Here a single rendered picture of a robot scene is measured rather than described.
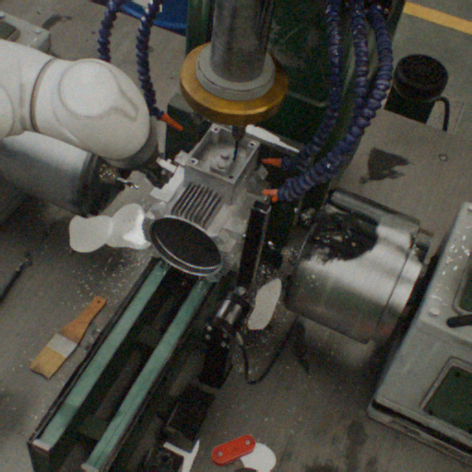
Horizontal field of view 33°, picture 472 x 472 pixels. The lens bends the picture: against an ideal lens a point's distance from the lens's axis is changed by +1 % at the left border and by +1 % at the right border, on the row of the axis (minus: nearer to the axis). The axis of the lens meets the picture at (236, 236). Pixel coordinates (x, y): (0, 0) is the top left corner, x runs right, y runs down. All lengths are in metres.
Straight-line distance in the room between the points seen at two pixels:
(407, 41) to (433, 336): 2.54
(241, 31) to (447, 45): 2.63
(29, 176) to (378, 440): 0.83
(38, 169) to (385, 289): 0.67
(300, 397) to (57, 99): 0.85
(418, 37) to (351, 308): 2.53
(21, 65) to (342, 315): 0.69
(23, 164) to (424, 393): 0.84
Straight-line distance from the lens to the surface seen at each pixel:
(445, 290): 1.36
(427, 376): 1.45
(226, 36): 1.25
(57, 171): 1.50
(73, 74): 0.99
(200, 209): 1.44
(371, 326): 1.40
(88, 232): 1.77
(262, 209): 1.26
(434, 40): 3.81
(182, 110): 1.54
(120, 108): 0.99
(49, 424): 1.42
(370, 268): 1.36
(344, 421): 1.60
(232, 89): 1.28
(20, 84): 1.05
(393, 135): 2.10
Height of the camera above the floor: 2.21
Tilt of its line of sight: 52 degrees down
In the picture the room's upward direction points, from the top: 11 degrees clockwise
